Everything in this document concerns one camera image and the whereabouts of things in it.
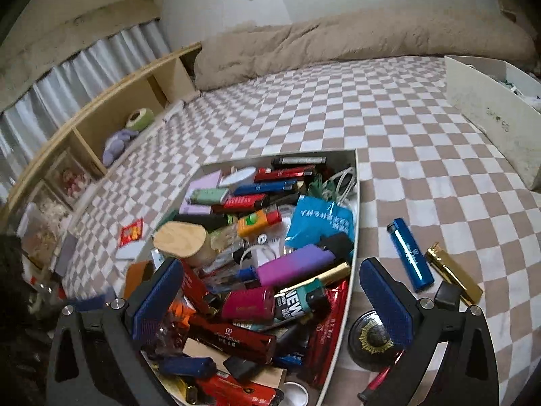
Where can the purple gradient vape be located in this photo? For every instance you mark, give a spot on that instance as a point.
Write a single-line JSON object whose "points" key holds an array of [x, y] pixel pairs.
{"points": [[306, 261]]}

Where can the white clutter box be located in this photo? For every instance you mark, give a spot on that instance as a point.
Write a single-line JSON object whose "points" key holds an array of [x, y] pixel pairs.
{"points": [[337, 160]]}

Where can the green avocado plush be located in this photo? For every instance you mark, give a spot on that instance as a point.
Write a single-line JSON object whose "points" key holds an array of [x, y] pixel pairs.
{"points": [[140, 119]]}

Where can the slim red lighter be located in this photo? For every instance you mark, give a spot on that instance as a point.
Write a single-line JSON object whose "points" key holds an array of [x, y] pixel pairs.
{"points": [[375, 383]]}

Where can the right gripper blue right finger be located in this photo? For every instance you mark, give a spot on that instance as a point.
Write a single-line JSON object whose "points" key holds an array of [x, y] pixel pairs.
{"points": [[467, 374]]}

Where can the wooden headboard shelf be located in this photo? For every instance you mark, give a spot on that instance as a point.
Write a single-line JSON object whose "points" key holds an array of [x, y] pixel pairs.
{"points": [[156, 86]]}

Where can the gold lighter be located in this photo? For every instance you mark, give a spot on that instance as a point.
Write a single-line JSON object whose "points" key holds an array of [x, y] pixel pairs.
{"points": [[453, 273]]}

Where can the wooden oval lid box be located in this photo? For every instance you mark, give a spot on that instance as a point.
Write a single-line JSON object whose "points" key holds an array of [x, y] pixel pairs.
{"points": [[185, 241]]}

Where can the black ribbed cap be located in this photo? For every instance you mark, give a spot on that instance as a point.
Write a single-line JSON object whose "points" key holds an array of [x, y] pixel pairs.
{"points": [[448, 297]]}

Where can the beige fluffy duvet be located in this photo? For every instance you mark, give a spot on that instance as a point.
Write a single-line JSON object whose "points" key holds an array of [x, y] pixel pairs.
{"points": [[250, 52]]}

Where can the blue plastic packet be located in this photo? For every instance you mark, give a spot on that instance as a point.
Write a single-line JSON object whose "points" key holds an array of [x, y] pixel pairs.
{"points": [[315, 218]]}

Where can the blue lighter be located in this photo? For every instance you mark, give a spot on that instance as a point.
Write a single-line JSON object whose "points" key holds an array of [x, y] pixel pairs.
{"points": [[409, 252]]}

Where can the red snack packet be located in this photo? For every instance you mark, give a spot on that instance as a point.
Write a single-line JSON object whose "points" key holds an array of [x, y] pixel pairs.
{"points": [[131, 233]]}

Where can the white shoe box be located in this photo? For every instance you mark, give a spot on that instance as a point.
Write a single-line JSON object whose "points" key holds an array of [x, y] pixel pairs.
{"points": [[504, 103]]}

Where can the purple plush toy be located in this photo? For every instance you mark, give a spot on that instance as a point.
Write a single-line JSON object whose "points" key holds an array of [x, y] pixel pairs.
{"points": [[116, 144]]}

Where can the large red lighter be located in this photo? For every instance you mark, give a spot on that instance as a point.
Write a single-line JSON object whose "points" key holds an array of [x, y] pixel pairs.
{"points": [[233, 340]]}

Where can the grey window curtain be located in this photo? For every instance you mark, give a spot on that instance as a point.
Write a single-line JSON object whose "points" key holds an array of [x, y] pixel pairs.
{"points": [[55, 98]]}

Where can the checkered brown white bedsheet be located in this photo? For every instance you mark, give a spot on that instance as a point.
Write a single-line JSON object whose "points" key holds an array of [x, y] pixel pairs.
{"points": [[418, 159]]}

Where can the black round tin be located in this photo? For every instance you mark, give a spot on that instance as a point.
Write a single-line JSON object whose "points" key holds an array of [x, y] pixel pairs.
{"points": [[370, 345]]}

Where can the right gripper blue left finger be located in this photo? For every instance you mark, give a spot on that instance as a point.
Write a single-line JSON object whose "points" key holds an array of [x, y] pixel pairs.
{"points": [[95, 356]]}

